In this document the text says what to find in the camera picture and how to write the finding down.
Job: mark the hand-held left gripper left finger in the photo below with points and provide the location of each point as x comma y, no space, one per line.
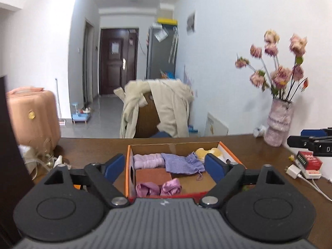
115,167

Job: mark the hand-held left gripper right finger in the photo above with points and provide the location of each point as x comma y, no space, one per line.
214,168

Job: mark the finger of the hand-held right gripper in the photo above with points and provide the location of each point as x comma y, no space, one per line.
298,141
310,132

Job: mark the white yellow sheep plush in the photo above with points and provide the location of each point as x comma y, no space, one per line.
201,152

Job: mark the red cardboard box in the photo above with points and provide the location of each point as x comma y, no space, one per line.
189,184

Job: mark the lavender fluffy headband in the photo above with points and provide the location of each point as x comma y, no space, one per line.
149,160

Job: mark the pink brown sponge block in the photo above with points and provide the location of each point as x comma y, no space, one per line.
153,175

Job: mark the purple satin scrunchie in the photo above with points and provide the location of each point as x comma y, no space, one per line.
168,186

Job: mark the small red box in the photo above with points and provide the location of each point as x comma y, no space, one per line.
311,160

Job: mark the pink speckled vase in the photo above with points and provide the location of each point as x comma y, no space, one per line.
278,124

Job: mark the white power strip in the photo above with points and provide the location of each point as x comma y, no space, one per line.
312,173

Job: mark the white charger plug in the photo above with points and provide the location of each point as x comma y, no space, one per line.
293,171

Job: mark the white board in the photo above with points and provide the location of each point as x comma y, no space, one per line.
216,125

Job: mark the brown chair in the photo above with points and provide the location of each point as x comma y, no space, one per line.
146,119

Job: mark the small white plastic item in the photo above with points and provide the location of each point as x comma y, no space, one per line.
58,160

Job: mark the small blue stool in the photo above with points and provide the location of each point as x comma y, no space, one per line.
81,115

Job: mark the dried pink roses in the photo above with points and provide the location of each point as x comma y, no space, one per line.
281,74

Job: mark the glass jar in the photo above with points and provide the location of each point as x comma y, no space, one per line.
45,151

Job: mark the beige coat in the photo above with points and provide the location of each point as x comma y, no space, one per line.
168,103

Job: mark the dark brown door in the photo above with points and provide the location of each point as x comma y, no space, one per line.
114,70

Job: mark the pink suitcase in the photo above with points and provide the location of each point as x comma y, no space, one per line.
33,114

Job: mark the black paper bag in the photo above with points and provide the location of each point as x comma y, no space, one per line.
10,147

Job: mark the grey refrigerator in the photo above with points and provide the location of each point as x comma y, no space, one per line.
160,57

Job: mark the paper on door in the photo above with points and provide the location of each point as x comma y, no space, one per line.
115,47

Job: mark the white folded umbrella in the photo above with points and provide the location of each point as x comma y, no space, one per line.
173,46

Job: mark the paper on refrigerator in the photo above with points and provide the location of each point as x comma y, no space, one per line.
160,35

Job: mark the yellow box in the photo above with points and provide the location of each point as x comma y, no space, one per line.
167,21

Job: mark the purple wall decal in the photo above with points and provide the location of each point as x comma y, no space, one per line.
188,77

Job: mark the wall picture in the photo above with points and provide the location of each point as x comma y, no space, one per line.
191,23

